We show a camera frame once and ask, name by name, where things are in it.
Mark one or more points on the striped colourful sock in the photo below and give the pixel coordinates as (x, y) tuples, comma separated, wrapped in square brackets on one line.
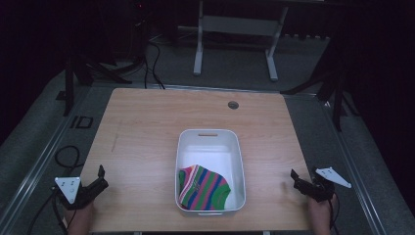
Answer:
[(204, 189)]

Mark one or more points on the white metal desk frame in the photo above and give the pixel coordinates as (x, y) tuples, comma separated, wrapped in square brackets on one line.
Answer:
[(239, 26)]

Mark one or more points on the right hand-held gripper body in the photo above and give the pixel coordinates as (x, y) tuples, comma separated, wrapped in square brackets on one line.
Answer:
[(323, 186)]

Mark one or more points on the metal floor rail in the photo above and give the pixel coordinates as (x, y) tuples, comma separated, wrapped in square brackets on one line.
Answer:
[(36, 166), (354, 169)]

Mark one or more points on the person's right hand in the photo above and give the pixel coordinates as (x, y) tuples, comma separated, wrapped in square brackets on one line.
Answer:
[(320, 213)]

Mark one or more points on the black metal stand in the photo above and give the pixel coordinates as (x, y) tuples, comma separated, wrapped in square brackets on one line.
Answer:
[(70, 84), (336, 88)]

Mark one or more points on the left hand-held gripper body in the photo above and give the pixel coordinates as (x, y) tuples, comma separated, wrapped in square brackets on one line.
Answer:
[(70, 191)]

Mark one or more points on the white plastic basin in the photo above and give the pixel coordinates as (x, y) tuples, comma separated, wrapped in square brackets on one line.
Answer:
[(212, 147)]

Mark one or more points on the person's left hand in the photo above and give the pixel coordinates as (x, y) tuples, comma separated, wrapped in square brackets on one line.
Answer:
[(80, 220)]

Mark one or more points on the grey round table grommet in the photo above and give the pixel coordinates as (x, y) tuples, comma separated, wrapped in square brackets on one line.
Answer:
[(233, 105)]

